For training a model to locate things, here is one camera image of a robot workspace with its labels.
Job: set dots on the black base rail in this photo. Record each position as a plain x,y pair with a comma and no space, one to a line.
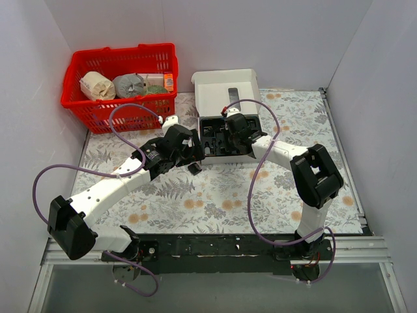
220,253

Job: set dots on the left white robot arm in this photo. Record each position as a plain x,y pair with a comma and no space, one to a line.
73,222

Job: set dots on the floral table mat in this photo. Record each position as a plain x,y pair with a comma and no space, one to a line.
234,198

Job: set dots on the red plastic shopping basket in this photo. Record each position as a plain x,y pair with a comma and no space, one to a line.
113,62

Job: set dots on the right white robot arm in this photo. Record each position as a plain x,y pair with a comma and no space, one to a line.
316,177

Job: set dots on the green broccoli-like item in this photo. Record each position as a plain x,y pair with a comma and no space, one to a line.
154,90

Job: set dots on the white hair clipper box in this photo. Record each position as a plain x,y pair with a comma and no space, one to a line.
213,91

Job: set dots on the orange small box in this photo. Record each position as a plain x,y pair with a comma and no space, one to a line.
168,82

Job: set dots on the white flat box in basket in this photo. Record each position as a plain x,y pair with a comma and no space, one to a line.
152,79

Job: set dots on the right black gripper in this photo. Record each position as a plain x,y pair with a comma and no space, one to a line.
234,141

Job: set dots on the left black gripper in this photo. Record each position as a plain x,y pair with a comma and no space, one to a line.
195,151

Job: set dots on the grey wrapped roll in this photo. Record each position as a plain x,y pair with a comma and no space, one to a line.
129,85

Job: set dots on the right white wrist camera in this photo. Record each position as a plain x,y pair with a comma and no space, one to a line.
230,111

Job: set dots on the beige paper-wrapped roll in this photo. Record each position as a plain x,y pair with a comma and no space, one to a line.
97,87

